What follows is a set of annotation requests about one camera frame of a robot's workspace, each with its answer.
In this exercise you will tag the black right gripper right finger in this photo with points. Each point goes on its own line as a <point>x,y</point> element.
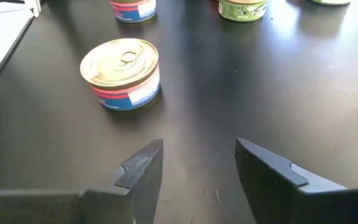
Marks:
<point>284,199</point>

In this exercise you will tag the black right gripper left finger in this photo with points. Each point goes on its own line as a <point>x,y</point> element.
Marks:
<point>120,202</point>

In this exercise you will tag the blue salmon can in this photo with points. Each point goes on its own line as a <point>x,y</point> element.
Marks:
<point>129,11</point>
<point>120,65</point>

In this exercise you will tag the green albacore tuna can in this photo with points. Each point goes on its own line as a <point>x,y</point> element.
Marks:
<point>242,11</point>
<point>329,2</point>

